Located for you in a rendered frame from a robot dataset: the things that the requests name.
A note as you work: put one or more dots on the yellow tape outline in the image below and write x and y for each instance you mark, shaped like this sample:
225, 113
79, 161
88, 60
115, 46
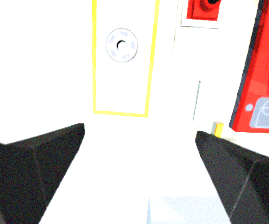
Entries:
151, 64

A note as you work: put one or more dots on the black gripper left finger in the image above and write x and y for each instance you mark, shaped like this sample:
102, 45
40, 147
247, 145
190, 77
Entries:
32, 170

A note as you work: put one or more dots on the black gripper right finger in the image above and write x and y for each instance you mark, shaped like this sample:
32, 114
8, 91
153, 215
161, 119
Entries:
240, 177

